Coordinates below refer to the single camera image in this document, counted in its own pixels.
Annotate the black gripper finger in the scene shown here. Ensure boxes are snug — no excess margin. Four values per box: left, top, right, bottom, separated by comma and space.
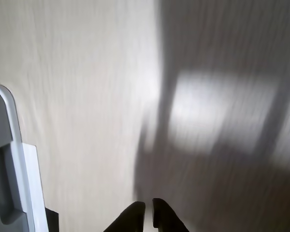
102, 201, 146, 232
151, 198, 190, 232

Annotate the white plastic drawer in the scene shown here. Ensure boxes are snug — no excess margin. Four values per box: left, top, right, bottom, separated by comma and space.
0, 84, 37, 232

